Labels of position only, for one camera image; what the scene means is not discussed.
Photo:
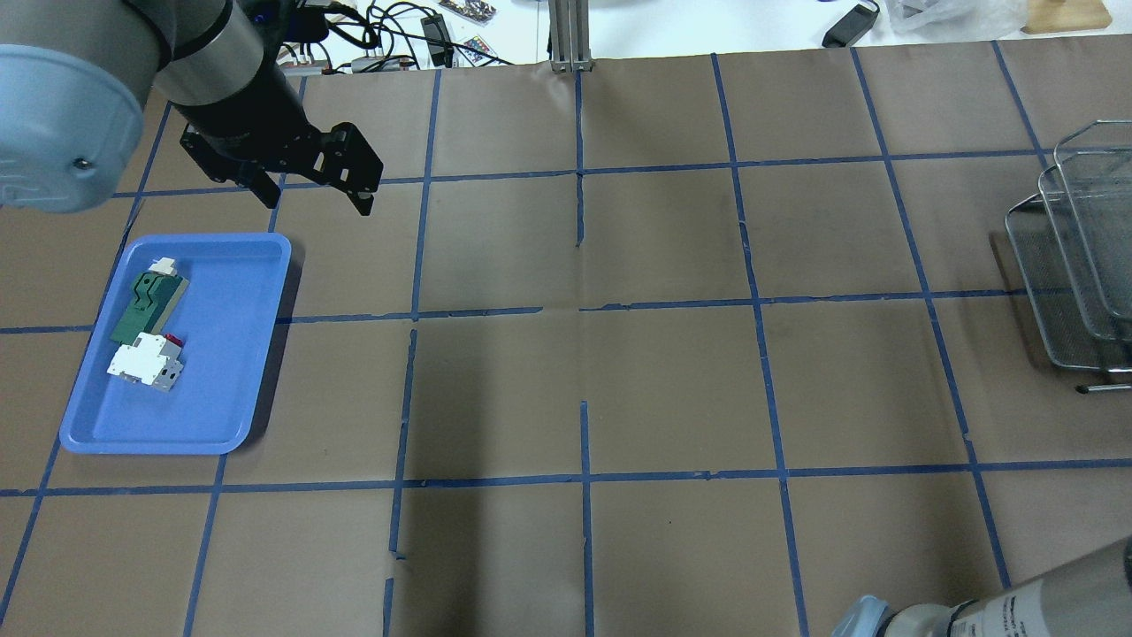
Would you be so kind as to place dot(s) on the wooden cutting board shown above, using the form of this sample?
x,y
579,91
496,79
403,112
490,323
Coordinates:
x,y
1059,17

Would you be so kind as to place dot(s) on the green terminal block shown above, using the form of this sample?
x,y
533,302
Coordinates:
x,y
151,300

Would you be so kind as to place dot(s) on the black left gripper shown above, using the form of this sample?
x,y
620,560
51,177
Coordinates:
x,y
240,112

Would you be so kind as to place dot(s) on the black power adapter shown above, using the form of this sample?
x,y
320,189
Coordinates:
x,y
849,28

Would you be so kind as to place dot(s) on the aluminium frame post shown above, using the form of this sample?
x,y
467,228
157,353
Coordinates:
x,y
569,36

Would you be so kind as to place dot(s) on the white circuit breaker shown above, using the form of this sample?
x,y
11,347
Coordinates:
x,y
151,359

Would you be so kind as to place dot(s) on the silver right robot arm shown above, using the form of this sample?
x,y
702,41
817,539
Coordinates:
x,y
1088,596

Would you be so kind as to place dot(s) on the clear plastic bag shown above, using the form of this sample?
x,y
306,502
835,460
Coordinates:
x,y
958,20

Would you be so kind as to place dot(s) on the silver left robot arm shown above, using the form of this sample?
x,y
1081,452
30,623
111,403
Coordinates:
x,y
76,77

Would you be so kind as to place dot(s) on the blue plastic tray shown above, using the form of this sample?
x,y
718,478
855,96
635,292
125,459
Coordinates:
x,y
225,321

